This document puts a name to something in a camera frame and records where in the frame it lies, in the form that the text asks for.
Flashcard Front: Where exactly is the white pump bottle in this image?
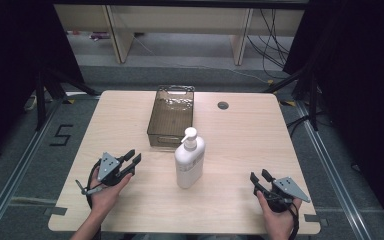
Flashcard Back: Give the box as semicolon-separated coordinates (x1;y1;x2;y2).
174;126;207;190

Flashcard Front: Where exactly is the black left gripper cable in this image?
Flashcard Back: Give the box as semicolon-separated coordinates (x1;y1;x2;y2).
85;159;103;240

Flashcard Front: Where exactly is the metal floor rail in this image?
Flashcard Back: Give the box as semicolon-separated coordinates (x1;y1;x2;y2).
0;96;65;240
294;99;375;240

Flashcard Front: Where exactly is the person's right hand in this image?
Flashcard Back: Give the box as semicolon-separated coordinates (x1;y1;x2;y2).
256;190;303;240

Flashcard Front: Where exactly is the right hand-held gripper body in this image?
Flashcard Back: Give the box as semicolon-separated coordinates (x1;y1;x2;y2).
254;176;312;214

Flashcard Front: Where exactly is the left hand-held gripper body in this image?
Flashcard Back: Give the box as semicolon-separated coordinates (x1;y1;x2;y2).
96;151;135;187

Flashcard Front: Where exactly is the clear brown plastic basket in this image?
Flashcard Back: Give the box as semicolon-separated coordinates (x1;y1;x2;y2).
146;84;196;150

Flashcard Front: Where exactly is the dark tape strip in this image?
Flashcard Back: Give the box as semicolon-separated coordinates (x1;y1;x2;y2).
43;206;69;217
303;213;330;227

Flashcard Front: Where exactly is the person's left hand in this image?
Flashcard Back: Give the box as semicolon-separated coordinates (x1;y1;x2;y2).
88;166;134;218

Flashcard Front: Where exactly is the grey metal cable plug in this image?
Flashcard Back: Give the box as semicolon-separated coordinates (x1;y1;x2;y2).
74;179;104;196

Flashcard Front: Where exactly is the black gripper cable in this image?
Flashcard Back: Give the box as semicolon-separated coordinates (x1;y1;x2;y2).
263;191;301;240
85;159;103;240

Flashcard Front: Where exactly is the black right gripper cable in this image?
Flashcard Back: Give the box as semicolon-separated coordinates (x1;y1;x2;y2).
263;191;301;240

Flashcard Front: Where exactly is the beige wooden desk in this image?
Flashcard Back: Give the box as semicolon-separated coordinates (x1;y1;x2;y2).
53;3;306;66

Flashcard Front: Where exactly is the black metal stand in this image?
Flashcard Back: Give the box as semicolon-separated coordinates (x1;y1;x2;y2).
34;65;102;132
262;65;322;132

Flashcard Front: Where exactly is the bundle of black cables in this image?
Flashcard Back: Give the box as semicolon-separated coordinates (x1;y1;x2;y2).
245;8;294;80

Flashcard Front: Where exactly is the black curtain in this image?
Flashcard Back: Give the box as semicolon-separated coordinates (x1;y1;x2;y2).
282;0;384;231
0;0;85;168

